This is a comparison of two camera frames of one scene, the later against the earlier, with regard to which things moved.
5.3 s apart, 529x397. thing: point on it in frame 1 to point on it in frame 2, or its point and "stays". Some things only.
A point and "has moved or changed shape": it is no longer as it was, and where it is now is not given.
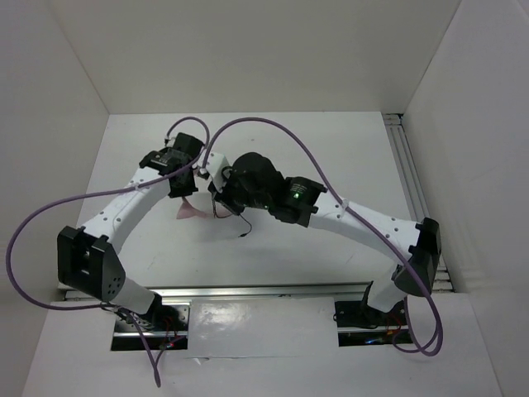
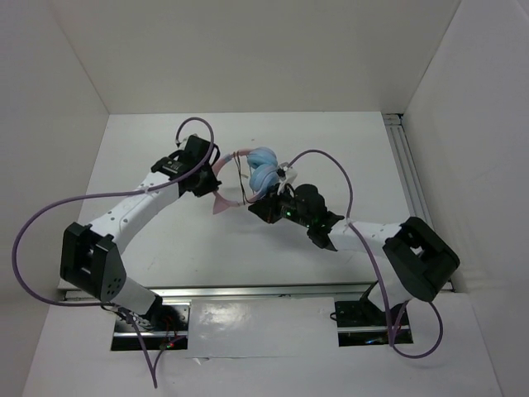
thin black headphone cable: x=250 y=224 has moved or changed shape
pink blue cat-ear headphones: x=187 y=212 has moved or changed shape
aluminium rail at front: x=325 y=290 stays
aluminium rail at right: x=397 y=129 stays
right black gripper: x=222 y=197 to x=267 y=208
